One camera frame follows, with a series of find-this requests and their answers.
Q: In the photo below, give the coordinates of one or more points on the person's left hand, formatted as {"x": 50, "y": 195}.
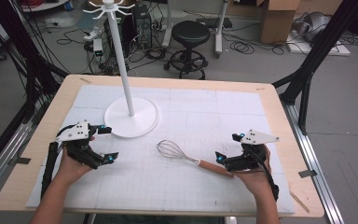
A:
{"x": 71, "y": 169}

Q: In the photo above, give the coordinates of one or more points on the white power adapter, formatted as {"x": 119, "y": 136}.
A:
{"x": 98, "y": 46}

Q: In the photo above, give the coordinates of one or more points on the black metal frame strut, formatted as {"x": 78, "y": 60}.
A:
{"x": 320, "y": 53}
{"x": 28, "y": 68}

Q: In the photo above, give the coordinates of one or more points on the white floor board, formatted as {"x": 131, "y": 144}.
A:
{"x": 338, "y": 49}

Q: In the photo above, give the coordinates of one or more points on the person's right hand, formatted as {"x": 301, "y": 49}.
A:
{"x": 256, "y": 182}

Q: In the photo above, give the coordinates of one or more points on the black round stool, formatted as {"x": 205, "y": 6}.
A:
{"x": 190, "y": 34}

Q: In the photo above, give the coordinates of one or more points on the black computer tower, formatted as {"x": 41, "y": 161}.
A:
{"x": 143, "y": 28}

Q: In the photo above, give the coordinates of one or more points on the aluminium rail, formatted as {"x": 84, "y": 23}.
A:
{"x": 3, "y": 161}
{"x": 313, "y": 161}

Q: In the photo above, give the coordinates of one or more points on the white stand leg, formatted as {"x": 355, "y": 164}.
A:
{"x": 220, "y": 31}
{"x": 167, "y": 25}

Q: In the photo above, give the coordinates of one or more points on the thin wooden stick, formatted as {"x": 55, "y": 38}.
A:
{"x": 300, "y": 202}

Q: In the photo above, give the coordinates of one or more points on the white grid mat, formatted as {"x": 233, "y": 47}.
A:
{"x": 183, "y": 130}

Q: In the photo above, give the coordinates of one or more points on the black tape piece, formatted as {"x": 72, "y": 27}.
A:
{"x": 20, "y": 160}
{"x": 307, "y": 173}

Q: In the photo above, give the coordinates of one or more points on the cardboard box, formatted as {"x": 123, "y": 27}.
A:
{"x": 276, "y": 21}

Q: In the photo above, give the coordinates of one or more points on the flat black box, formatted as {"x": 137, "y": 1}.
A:
{"x": 227, "y": 22}

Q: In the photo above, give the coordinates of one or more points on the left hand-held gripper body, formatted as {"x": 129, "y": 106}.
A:
{"x": 76, "y": 132}

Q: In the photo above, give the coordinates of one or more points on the grey bundled cover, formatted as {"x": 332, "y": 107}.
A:
{"x": 315, "y": 25}

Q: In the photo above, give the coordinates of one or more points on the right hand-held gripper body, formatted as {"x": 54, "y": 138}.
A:
{"x": 254, "y": 137}

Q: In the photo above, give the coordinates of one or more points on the white hook rack stand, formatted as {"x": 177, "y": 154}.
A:
{"x": 130, "y": 116}

